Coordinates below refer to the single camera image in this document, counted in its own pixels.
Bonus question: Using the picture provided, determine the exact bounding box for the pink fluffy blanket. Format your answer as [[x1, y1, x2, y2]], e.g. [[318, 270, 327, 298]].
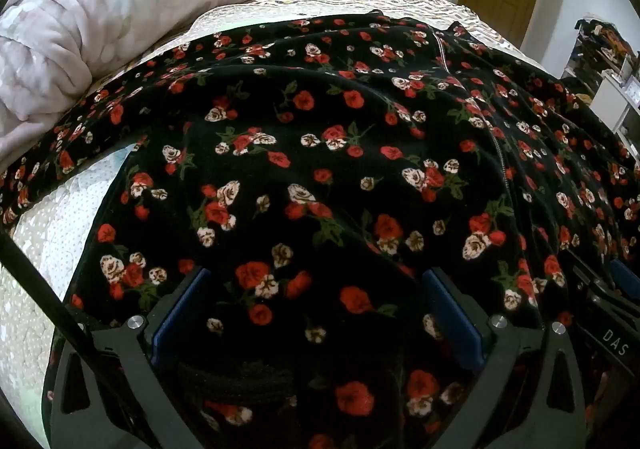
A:
[[0, 0, 286, 173]]

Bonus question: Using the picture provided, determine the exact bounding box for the black floral garment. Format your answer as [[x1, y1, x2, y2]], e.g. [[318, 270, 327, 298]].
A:
[[0, 14, 640, 449]]

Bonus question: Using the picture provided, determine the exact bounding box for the pile of clutter on shelf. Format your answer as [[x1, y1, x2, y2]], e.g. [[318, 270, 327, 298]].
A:
[[560, 16, 640, 97]]

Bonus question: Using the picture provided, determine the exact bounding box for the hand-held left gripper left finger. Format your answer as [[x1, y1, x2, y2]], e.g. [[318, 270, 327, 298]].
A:
[[50, 266, 212, 449]]

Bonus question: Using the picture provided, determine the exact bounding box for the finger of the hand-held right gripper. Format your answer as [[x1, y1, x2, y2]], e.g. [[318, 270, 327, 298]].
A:
[[607, 256, 640, 296]]

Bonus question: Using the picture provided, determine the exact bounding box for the beige quilted bedspread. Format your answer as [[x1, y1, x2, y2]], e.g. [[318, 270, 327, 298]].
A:
[[0, 0, 523, 445]]

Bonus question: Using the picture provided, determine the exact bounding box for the black cable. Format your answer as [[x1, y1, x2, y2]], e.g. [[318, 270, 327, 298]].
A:
[[0, 228, 171, 449]]

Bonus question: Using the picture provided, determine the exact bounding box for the white shelf unit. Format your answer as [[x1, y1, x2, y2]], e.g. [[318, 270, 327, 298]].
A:
[[590, 72, 640, 160]]

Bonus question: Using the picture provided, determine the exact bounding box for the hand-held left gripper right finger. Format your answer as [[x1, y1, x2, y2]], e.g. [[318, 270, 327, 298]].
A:
[[422, 267, 587, 449]]

